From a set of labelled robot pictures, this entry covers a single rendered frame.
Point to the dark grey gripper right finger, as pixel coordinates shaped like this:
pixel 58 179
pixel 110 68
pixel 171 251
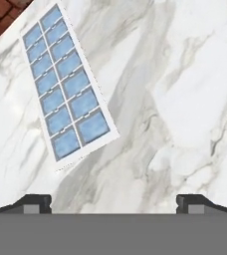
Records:
pixel 191 201

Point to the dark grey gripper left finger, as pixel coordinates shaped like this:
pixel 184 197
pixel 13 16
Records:
pixel 36 201

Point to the white ice cube tray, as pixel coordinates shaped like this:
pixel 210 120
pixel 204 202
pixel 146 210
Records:
pixel 64 88

